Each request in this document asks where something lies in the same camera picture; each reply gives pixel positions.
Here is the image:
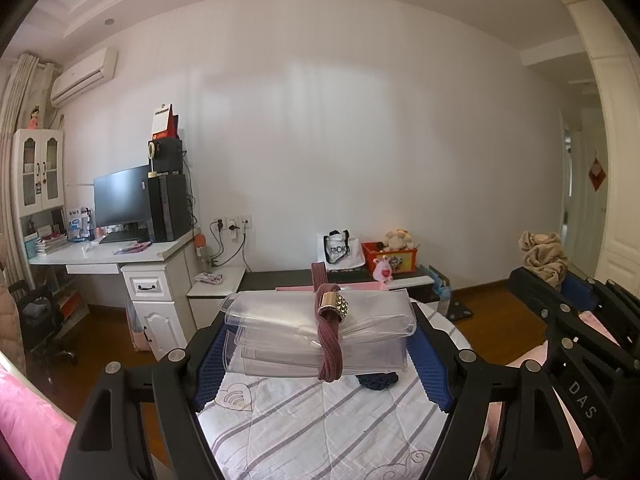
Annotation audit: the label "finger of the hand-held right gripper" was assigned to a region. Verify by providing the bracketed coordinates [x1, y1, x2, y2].
[594, 277, 640, 356]
[509, 266, 601, 351]

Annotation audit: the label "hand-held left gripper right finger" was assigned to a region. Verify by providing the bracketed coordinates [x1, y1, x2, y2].
[407, 312, 576, 480]

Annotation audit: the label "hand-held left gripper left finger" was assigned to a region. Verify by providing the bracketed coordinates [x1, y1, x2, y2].
[60, 327, 227, 480]

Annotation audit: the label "beige scrunchie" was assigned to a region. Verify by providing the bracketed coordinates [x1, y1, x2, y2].
[517, 230, 570, 291]

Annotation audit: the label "clear plastic box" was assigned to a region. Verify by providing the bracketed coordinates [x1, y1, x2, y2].
[220, 287, 418, 377]

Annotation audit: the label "mauve hair tie gold clasp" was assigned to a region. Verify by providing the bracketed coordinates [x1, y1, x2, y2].
[310, 261, 351, 383]

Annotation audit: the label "navy knitted scrunchie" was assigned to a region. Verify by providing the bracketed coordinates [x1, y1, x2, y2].
[356, 371, 401, 391]

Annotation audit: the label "person's leg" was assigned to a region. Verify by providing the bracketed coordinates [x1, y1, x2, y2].
[480, 310, 621, 480]

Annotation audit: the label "white desk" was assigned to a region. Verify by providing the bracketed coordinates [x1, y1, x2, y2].
[27, 230, 203, 358]

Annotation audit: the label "black white TV stand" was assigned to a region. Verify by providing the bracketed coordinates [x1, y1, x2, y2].
[186, 264, 453, 321]

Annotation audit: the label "red storage box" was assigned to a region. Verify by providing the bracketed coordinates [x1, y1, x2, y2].
[361, 241, 418, 275]

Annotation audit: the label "red door decoration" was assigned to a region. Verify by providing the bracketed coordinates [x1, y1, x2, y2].
[589, 157, 607, 193]

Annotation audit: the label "white striped bed sheet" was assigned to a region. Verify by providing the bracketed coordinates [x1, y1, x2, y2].
[197, 295, 488, 480]

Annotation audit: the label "beige plush toy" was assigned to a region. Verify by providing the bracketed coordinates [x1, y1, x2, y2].
[382, 229, 416, 251]

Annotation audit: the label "white tote bag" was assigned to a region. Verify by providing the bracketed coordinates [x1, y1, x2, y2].
[316, 230, 366, 272]

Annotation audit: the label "black keyboard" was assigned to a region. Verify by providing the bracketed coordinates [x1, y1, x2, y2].
[99, 230, 151, 245]

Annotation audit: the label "black computer tower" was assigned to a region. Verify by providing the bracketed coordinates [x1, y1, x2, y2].
[146, 172, 190, 243]

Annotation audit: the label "black office chair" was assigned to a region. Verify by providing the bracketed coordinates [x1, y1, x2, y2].
[7, 280, 78, 381]

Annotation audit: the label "pink blanket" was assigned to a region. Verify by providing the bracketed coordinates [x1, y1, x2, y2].
[0, 355, 78, 480]

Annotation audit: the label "black computer monitor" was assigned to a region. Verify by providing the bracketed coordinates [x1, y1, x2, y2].
[93, 164, 153, 231]

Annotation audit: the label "blue white cartons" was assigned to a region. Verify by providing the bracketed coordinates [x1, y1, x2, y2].
[66, 206, 96, 242]

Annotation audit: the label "stack of books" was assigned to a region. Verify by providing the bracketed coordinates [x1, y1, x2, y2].
[22, 232, 68, 261]

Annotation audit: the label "black speaker box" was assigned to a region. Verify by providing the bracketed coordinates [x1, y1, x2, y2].
[147, 139, 185, 176]

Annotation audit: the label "red white calendar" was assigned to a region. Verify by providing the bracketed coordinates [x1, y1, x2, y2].
[151, 103, 180, 142]

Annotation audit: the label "white glass-door cabinet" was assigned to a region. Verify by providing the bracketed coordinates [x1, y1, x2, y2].
[10, 127, 68, 256]

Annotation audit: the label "white air conditioner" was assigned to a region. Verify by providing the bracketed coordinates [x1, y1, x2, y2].
[49, 46, 120, 108]

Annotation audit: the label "black power cable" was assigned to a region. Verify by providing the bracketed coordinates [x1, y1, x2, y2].
[206, 220, 224, 267]
[234, 229, 252, 274]

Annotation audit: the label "white door frame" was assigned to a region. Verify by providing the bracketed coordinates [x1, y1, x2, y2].
[555, 0, 640, 281]

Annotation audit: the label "white wall sockets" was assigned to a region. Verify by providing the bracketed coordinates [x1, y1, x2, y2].
[212, 215, 253, 231]

